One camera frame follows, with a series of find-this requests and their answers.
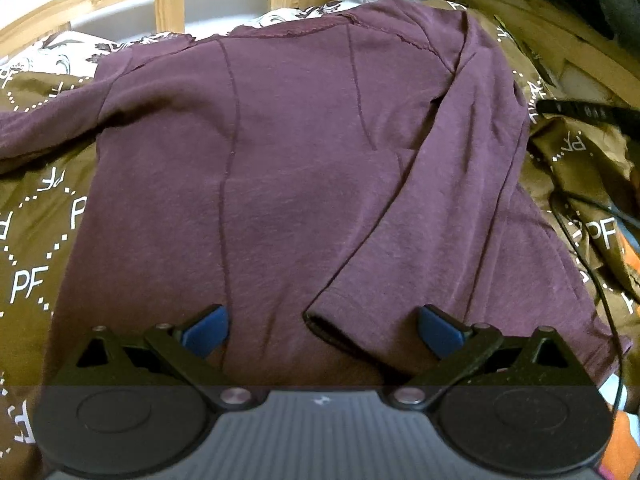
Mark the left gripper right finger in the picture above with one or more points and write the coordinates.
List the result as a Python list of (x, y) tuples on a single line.
[(481, 355)]

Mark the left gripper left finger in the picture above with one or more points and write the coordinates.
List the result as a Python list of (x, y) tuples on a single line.
[(164, 354)]

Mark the brown PF patterned duvet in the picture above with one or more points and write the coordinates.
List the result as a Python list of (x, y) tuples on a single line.
[(45, 219)]

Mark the maroon long sleeve shirt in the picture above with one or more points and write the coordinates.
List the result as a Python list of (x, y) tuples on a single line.
[(310, 185)]

